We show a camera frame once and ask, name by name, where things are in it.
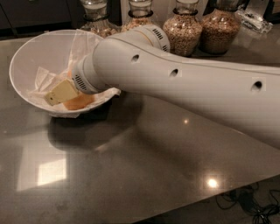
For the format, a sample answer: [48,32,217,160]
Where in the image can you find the front orange fruit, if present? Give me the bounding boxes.
[63,93,95,110]

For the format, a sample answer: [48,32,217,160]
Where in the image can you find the dark cabinet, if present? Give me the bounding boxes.
[0,0,84,38]

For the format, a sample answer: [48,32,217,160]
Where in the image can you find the glass jar of cereal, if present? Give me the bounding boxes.
[121,0,159,32]

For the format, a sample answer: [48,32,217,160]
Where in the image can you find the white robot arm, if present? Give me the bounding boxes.
[45,25,280,148]

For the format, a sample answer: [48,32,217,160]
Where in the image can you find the glass jar far left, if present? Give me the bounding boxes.
[80,0,120,38]

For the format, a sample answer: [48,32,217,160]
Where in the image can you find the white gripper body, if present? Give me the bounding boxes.
[72,53,109,95]

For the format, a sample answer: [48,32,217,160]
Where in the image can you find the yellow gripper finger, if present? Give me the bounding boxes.
[44,79,79,106]

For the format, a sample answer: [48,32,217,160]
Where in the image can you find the orange fruit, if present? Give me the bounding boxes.
[63,93,95,110]
[67,69,72,79]

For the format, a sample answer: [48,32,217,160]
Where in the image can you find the rear orange fruit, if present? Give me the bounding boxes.
[67,69,72,79]

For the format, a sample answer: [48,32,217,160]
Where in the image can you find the white bowl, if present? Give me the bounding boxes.
[8,29,123,119]

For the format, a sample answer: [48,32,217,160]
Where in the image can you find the black floor cables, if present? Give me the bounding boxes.
[214,178,280,224]

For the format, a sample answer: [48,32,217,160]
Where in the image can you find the glass jar far right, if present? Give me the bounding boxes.
[199,0,241,54]

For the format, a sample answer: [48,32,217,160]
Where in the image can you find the white paper liner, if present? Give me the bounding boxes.
[28,30,121,118]

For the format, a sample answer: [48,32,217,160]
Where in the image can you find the clear plastic bag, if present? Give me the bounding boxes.
[236,8,273,33]

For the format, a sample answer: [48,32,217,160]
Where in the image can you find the glass jar of grains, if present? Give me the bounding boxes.
[163,0,202,57]

